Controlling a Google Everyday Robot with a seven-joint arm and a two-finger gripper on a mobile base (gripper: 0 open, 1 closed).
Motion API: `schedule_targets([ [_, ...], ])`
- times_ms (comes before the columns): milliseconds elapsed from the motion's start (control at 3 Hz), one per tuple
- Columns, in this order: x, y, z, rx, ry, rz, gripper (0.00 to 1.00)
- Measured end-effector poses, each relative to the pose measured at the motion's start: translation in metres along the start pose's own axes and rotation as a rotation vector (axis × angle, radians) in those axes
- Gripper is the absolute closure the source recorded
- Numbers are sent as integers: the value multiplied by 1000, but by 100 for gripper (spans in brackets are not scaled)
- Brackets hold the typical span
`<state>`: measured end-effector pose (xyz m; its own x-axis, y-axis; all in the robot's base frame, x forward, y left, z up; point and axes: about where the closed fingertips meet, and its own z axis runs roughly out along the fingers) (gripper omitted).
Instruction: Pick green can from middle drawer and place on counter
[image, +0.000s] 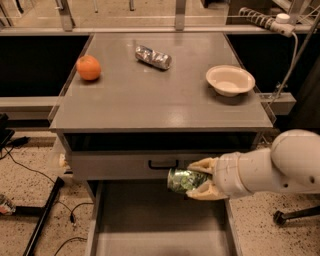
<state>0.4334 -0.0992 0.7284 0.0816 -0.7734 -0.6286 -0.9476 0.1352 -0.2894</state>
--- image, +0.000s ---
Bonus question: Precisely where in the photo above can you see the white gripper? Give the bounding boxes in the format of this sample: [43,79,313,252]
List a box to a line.
[186,152,251,201]

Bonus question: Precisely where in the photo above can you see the crushed green can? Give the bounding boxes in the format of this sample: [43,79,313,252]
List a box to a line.
[167,169,211,194]

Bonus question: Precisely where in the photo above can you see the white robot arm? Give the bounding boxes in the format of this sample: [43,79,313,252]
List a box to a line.
[187,129,320,200]

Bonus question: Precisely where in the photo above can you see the open grey middle drawer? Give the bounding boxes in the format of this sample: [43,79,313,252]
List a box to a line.
[85,180,243,256]

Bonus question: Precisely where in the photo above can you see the grey drawer cabinet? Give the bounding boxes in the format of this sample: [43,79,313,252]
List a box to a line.
[49,31,275,256]

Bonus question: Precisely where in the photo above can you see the grey top drawer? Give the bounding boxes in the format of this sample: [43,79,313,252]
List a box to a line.
[67,151,221,180]

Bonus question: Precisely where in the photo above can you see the crushed silver can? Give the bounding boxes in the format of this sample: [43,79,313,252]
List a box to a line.
[135,45,172,70]

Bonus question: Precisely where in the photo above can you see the black chair base leg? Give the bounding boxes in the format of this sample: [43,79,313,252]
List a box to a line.
[273,206,320,226]

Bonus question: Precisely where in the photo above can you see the white paper bowl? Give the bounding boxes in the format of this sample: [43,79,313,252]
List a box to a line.
[206,65,255,97]

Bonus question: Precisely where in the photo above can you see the orange fruit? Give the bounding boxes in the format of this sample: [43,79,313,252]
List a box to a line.
[76,55,101,81]

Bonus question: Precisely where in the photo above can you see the white power strip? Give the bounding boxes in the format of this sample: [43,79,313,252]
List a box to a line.
[238,7,295,37]

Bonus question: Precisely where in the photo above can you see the black floor stand bar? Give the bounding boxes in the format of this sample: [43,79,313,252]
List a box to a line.
[14,177,64,256]

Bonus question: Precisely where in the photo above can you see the crumpled wrapper on floor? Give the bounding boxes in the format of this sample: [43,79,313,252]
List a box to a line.
[0,194,16,215]

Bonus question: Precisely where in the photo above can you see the black drawer handle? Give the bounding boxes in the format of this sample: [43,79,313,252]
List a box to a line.
[148,160,179,170]

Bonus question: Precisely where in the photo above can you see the black floor cable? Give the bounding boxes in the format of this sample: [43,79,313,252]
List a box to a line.
[0,141,95,256]

